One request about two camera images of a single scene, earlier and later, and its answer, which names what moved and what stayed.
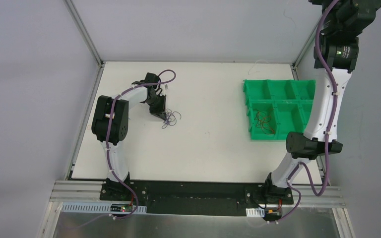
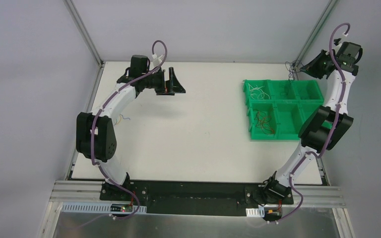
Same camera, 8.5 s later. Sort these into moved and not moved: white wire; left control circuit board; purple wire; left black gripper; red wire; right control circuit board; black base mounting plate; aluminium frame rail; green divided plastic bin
Moved: left black gripper; white wire; purple wire
Not moved: green divided plastic bin; right control circuit board; red wire; black base mounting plate; aluminium frame rail; left control circuit board
